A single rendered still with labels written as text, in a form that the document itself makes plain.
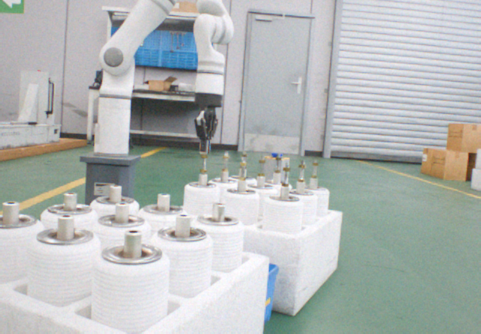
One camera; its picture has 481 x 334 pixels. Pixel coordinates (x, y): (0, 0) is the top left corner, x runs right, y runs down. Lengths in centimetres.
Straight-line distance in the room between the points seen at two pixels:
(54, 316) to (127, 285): 10
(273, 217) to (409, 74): 585
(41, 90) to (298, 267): 396
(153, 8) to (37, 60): 566
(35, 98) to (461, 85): 584
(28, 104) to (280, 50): 355
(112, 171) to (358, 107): 543
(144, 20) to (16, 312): 87
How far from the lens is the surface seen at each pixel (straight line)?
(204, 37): 108
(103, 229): 68
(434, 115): 685
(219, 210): 73
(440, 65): 695
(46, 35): 684
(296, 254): 95
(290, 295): 98
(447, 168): 473
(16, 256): 68
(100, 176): 123
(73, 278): 60
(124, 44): 123
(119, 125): 123
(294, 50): 632
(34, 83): 467
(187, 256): 60
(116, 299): 52
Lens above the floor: 43
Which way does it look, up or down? 4 degrees down
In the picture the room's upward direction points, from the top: 4 degrees clockwise
